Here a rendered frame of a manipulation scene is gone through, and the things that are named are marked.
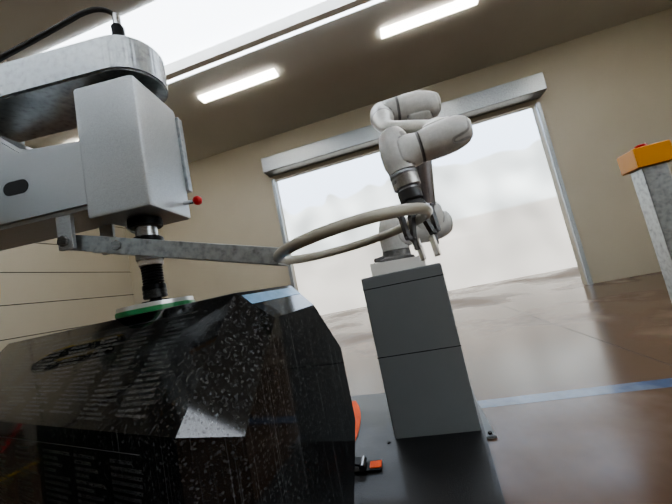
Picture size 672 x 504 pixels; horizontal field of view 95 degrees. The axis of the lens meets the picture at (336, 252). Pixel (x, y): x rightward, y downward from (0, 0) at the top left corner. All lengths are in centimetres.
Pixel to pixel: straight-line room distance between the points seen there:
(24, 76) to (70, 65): 16
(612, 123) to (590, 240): 192
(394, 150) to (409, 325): 88
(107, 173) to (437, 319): 141
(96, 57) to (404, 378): 170
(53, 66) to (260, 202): 531
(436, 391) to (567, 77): 614
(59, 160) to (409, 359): 154
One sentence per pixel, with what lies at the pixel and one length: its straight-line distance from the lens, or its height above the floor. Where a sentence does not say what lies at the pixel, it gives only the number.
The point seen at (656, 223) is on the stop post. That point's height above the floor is 78.
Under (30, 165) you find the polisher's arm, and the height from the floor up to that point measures 134.
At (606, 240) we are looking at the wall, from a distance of 649.
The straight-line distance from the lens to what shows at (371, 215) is 71.
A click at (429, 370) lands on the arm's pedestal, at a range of 164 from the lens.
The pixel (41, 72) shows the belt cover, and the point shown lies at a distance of 144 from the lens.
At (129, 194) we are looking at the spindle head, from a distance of 109.
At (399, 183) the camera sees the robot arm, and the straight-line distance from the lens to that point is 102.
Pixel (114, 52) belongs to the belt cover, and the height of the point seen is 163.
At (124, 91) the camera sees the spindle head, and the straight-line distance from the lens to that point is 123.
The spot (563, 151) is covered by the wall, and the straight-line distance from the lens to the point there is 653.
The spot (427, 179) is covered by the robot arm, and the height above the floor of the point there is 122.
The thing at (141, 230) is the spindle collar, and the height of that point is 108.
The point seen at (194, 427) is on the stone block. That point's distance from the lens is 70.
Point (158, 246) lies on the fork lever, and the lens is 107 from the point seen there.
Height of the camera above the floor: 79
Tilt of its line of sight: 6 degrees up
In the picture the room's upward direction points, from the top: 12 degrees counter-clockwise
